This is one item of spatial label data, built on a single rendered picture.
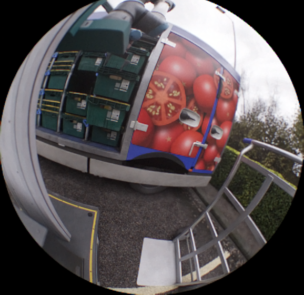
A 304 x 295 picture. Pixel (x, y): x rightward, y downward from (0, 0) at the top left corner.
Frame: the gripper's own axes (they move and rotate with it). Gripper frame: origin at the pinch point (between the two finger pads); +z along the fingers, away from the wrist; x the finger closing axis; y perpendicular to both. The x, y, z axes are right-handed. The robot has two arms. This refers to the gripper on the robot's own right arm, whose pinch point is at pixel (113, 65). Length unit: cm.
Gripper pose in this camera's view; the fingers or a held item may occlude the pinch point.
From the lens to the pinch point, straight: 85.6
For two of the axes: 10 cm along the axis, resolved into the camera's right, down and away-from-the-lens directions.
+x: 8.4, 3.0, 4.4
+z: -5.2, 6.8, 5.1
